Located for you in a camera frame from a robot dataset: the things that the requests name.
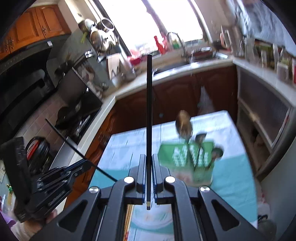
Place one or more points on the small steel spoon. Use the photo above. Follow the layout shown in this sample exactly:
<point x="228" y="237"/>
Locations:
<point x="199" y="140"/>

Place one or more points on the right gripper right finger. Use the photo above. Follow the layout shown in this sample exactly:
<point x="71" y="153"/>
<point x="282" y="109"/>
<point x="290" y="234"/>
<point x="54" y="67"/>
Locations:
<point x="157" y="179"/>

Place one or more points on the wooden cutting board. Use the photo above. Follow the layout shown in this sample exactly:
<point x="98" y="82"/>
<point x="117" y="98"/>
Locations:
<point x="115" y="65"/>

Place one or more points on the white sleeve left forearm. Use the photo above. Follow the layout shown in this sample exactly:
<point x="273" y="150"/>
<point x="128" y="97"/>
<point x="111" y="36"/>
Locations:
<point x="19" y="232"/>

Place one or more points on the black range hood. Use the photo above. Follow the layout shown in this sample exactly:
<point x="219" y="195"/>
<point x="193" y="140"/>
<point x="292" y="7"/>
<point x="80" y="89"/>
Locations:
<point x="25" y="85"/>

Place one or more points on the green tableware holder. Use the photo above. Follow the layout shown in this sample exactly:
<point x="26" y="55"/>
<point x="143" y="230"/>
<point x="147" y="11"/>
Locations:
<point x="174" y="157"/>

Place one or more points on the teal white tablecloth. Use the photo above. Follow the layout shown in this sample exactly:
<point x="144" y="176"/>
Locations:
<point x="222" y="163"/>

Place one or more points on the window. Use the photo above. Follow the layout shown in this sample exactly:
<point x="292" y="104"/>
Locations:
<point x="141" y="25"/>

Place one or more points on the red spray bottle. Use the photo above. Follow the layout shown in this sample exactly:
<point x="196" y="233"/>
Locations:
<point x="160" y="47"/>

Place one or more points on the gas stove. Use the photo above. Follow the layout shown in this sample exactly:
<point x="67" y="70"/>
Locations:
<point x="74" y="119"/>

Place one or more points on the plastic curtain sheet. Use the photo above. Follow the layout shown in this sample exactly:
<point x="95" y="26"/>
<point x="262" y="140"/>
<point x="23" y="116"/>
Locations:
<point x="256" y="20"/>

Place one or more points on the wooden lower cabinets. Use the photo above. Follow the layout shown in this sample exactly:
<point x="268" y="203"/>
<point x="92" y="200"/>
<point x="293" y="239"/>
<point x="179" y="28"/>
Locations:
<point x="198" y="93"/>

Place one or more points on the wooden cabinets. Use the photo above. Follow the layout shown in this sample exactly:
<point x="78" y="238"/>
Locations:
<point x="198" y="93"/>
<point x="35" y="24"/>

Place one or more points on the large steel spoon wooden handle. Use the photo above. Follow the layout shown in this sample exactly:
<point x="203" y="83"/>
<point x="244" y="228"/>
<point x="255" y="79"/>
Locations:
<point x="185" y="130"/>

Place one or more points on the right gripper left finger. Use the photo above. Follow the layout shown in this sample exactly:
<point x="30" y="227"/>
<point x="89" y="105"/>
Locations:
<point x="141" y="180"/>

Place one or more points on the grey side cabinet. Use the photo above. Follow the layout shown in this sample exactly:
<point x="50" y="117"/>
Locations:
<point x="266" y="120"/>

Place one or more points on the left hand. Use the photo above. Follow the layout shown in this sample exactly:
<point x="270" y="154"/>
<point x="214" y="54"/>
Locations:
<point x="31" y="227"/>

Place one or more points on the wooden upper cabinets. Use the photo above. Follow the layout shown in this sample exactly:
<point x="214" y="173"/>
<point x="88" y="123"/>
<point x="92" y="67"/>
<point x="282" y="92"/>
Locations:
<point x="35" y="24"/>

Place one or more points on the hanging steel pots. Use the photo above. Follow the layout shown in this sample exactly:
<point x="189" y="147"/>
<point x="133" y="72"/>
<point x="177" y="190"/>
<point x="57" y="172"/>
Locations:
<point x="100" y="35"/>

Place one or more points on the steel faucet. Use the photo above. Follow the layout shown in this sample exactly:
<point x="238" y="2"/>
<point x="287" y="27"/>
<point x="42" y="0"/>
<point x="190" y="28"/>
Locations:
<point x="176" y="43"/>

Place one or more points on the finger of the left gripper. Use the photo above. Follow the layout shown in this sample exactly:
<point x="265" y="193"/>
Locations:
<point x="77" y="168"/>

